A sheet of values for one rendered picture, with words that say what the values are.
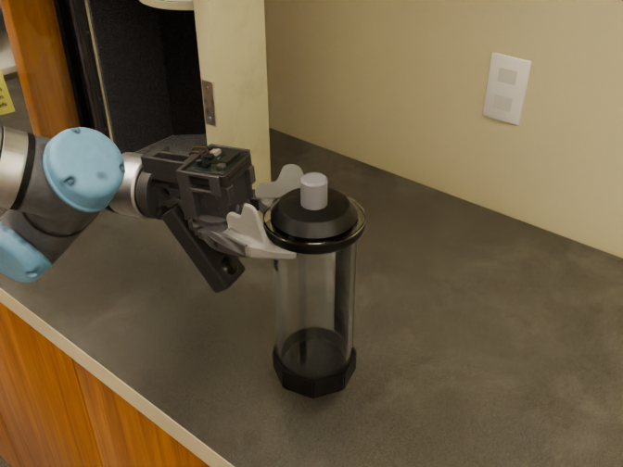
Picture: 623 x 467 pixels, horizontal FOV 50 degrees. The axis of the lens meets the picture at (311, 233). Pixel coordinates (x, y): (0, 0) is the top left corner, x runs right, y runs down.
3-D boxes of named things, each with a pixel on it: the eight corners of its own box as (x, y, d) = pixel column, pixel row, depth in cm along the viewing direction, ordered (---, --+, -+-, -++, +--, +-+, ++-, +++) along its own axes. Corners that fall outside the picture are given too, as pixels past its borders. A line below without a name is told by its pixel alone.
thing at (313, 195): (369, 220, 73) (372, 167, 69) (336, 265, 66) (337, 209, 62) (294, 202, 76) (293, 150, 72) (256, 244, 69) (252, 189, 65)
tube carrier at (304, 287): (370, 346, 84) (379, 201, 72) (337, 405, 76) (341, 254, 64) (294, 321, 88) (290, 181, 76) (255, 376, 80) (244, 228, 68)
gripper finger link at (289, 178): (335, 169, 72) (249, 173, 72) (336, 216, 75) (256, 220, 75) (334, 157, 75) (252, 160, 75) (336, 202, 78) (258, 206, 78)
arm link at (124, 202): (113, 225, 79) (154, 193, 85) (145, 232, 77) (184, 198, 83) (98, 169, 75) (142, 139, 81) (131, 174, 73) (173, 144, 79)
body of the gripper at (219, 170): (221, 180, 68) (126, 163, 72) (232, 249, 72) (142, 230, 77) (257, 148, 73) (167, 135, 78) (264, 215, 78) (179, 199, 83)
